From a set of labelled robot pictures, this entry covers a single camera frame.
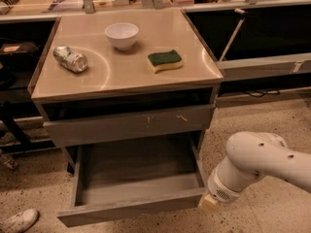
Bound green yellow sponge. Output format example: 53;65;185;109
147;50;183;74

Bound grey drawer cabinet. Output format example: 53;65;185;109
31;9;223;166

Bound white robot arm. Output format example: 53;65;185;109
199;131;311;211

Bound white-handled stick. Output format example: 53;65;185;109
219;8;248;62

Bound grey top drawer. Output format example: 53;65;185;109
44;104;216;147

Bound black cable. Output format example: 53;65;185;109
243;88;282;98

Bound white sneaker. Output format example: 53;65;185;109
0;209;39;233

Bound grey drawer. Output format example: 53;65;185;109
44;104;216;147
58;133;207;227

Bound white bowl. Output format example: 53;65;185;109
104;22;139;50

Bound crushed silver can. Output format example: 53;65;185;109
52;46;87;73

